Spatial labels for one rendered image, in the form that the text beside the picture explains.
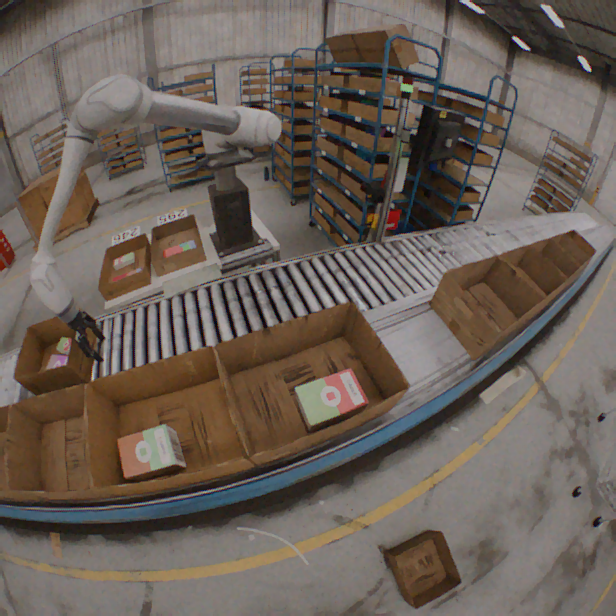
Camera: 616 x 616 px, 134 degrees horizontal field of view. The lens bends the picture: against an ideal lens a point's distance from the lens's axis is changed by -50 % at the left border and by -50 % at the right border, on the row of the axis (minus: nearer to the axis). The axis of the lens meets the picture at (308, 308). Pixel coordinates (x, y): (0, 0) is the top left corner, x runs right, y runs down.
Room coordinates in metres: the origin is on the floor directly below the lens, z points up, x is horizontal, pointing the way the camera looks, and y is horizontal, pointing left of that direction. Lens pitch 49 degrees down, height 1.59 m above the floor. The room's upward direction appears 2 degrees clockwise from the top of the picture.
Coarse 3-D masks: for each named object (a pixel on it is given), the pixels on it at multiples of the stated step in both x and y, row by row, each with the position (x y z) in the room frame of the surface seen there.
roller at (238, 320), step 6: (228, 282) 0.85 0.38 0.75; (228, 288) 0.81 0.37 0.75; (234, 288) 0.83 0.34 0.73; (228, 294) 0.78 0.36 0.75; (234, 294) 0.78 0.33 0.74; (228, 300) 0.75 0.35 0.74; (234, 300) 0.74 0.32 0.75; (234, 306) 0.71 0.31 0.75; (234, 312) 0.68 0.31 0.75; (240, 312) 0.68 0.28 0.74; (234, 318) 0.65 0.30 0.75; (240, 318) 0.65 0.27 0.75; (234, 324) 0.62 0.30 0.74; (240, 324) 0.61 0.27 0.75; (240, 330) 0.59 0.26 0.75; (246, 330) 0.59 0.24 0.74
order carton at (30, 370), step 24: (24, 336) 0.32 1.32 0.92; (48, 336) 0.40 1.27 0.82; (72, 336) 0.37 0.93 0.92; (96, 336) 0.48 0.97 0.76; (24, 360) 0.22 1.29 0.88; (48, 360) 0.30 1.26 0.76; (72, 360) 0.28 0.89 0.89; (24, 384) 0.12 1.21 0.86; (48, 384) 0.17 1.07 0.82; (72, 384) 0.22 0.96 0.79
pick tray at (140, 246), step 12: (132, 240) 1.12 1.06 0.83; (144, 240) 1.15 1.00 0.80; (108, 252) 1.03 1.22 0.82; (120, 252) 1.07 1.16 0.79; (144, 252) 1.09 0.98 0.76; (108, 264) 0.95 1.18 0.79; (132, 264) 0.98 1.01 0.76; (144, 264) 0.87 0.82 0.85; (108, 276) 0.87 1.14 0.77; (132, 276) 0.80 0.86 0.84; (144, 276) 0.82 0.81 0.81; (108, 288) 0.73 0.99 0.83; (120, 288) 0.75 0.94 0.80; (132, 288) 0.78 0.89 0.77; (108, 300) 0.71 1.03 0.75
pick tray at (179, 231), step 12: (192, 216) 1.34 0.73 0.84; (156, 228) 1.23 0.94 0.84; (168, 228) 1.26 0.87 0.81; (180, 228) 1.29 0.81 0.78; (192, 228) 1.32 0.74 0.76; (156, 240) 1.21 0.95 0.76; (168, 240) 1.20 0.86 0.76; (180, 240) 1.19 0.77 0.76; (156, 252) 1.08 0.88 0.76; (180, 252) 0.96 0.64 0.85; (192, 252) 0.98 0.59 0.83; (204, 252) 1.01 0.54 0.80; (156, 264) 0.89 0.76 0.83; (168, 264) 0.92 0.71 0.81; (180, 264) 0.95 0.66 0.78; (192, 264) 0.97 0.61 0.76
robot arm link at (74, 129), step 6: (78, 102) 0.63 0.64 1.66; (72, 120) 0.62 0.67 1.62; (72, 126) 0.62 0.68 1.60; (78, 126) 0.61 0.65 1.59; (72, 132) 0.62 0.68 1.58; (78, 132) 0.62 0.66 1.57; (84, 132) 0.63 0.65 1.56; (90, 132) 0.64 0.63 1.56; (96, 132) 0.66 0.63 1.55; (90, 138) 0.65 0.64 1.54
